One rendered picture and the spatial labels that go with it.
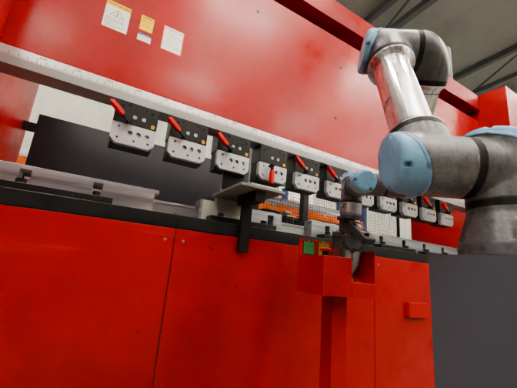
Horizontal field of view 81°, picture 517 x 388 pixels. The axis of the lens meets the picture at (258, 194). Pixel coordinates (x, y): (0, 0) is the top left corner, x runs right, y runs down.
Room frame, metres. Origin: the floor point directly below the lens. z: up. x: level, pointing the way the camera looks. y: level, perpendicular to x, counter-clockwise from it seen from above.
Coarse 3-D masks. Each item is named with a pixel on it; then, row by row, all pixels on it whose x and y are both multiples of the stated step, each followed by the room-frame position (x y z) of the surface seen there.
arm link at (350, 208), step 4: (340, 204) 1.06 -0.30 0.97; (344, 204) 1.04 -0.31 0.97; (348, 204) 1.02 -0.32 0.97; (352, 204) 1.02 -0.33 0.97; (356, 204) 1.02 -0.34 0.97; (360, 204) 1.03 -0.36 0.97; (340, 208) 1.06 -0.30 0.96; (344, 208) 1.03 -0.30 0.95; (348, 208) 1.02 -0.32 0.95; (352, 208) 1.02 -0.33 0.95; (356, 208) 1.02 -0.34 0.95; (360, 208) 1.03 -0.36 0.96; (340, 212) 1.05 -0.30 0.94; (344, 212) 1.04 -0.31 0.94; (348, 212) 1.03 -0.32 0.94; (352, 212) 1.02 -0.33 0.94; (356, 212) 1.02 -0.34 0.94; (360, 212) 1.03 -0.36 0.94
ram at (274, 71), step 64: (64, 0) 0.87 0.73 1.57; (128, 0) 0.96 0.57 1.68; (192, 0) 1.08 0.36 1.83; (256, 0) 1.23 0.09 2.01; (0, 64) 0.84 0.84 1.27; (128, 64) 0.99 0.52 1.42; (192, 64) 1.10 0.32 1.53; (256, 64) 1.24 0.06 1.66; (320, 64) 1.43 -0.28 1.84; (256, 128) 1.26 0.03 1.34; (320, 128) 1.44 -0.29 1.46; (384, 128) 1.69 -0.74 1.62; (448, 128) 2.04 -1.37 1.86
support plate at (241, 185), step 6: (234, 186) 1.02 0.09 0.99; (240, 186) 1.00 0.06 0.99; (246, 186) 1.00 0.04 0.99; (252, 186) 0.99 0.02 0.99; (258, 186) 1.00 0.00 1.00; (216, 192) 1.16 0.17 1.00; (222, 192) 1.12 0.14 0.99; (228, 192) 1.11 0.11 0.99; (234, 192) 1.10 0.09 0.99; (240, 192) 1.09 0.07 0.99; (246, 192) 1.08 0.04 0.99; (270, 192) 1.05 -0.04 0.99; (276, 192) 1.04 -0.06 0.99; (282, 192) 1.05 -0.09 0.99; (222, 198) 1.21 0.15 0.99; (228, 198) 1.20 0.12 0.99; (234, 198) 1.19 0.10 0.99; (270, 198) 1.14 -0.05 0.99
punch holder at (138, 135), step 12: (132, 108) 1.01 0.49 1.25; (144, 108) 1.02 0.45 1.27; (120, 120) 0.99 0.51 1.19; (132, 120) 1.01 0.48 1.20; (144, 120) 1.03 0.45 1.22; (156, 120) 1.05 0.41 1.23; (120, 132) 0.99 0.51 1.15; (132, 132) 1.01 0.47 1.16; (144, 132) 1.03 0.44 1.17; (108, 144) 1.02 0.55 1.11; (120, 144) 1.01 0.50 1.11; (132, 144) 1.01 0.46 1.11; (144, 144) 1.03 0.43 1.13
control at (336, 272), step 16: (304, 240) 1.09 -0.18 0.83; (304, 256) 1.05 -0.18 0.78; (320, 256) 0.96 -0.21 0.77; (336, 256) 0.96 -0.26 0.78; (368, 256) 1.04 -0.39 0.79; (304, 272) 1.05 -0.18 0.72; (320, 272) 0.95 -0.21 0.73; (336, 272) 0.96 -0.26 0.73; (368, 272) 1.04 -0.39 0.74; (304, 288) 1.04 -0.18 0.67; (320, 288) 0.95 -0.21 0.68; (336, 288) 0.96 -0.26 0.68; (352, 288) 0.98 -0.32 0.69; (368, 288) 1.00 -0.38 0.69
